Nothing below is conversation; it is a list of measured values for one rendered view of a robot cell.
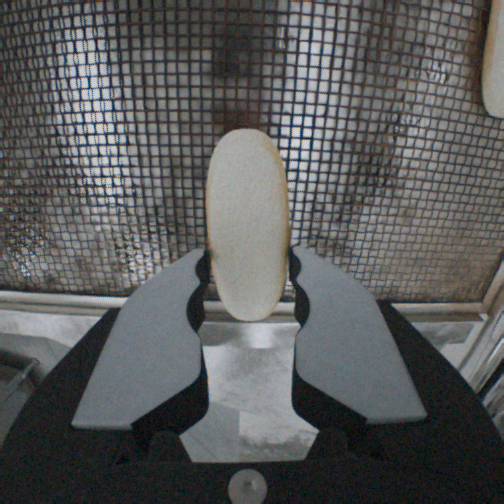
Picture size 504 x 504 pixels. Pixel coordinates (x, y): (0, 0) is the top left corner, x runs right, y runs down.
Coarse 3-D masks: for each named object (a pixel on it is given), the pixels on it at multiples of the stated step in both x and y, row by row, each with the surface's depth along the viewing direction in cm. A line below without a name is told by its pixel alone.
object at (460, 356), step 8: (488, 320) 29; (480, 328) 30; (488, 328) 30; (472, 336) 31; (480, 336) 31; (448, 344) 32; (456, 344) 32; (464, 344) 31; (472, 344) 31; (480, 344) 31; (440, 352) 33; (448, 352) 32; (456, 352) 32; (464, 352) 32; (472, 352) 32; (448, 360) 33; (456, 360) 33; (464, 360) 33; (456, 368) 33; (464, 368) 33; (488, 384) 34
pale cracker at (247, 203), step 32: (224, 160) 11; (256, 160) 11; (224, 192) 12; (256, 192) 12; (224, 224) 12; (256, 224) 12; (288, 224) 13; (224, 256) 13; (256, 256) 13; (224, 288) 14; (256, 288) 14
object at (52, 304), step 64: (64, 64) 13; (256, 64) 13; (320, 64) 13; (0, 128) 14; (64, 128) 14; (320, 128) 15; (448, 128) 15; (192, 192) 16; (320, 192) 17; (384, 192) 16; (448, 192) 17; (384, 256) 19; (256, 320) 20; (448, 320) 20
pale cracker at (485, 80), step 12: (492, 0) 11; (492, 12) 11; (492, 24) 12; (492, 36) 12; (492, 48) 12; (492, 60) 12; (492, 72) 12; (492, 84) 13; (492, 96) 13; (492, 108) 14
